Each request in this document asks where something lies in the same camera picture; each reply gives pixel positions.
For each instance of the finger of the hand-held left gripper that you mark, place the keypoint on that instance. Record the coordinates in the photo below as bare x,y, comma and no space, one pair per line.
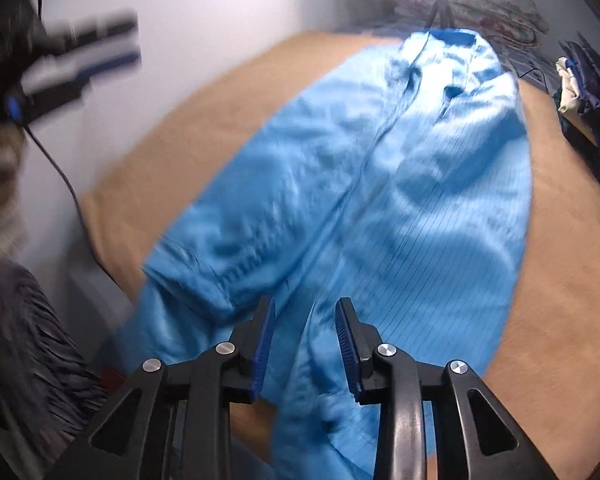
100,27
110,60

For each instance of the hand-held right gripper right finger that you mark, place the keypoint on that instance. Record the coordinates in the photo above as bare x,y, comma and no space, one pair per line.
347,345

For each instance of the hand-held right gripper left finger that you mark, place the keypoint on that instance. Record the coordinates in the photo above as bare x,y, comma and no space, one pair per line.
260,345

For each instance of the light blue jacket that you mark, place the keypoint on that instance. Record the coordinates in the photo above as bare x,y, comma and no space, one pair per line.
380,185

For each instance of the tan blanket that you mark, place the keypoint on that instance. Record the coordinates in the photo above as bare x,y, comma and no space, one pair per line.
180,135

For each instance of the striped grey cloth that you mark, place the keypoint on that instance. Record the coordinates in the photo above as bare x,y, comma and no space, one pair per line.
40,350

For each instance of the black tripod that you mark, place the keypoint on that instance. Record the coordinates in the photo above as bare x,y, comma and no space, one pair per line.
436,5

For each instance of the white folded garment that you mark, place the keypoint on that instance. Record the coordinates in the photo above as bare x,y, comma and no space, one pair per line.
569,90

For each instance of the floral folded quilt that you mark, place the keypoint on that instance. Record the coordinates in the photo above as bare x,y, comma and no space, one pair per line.
505,15

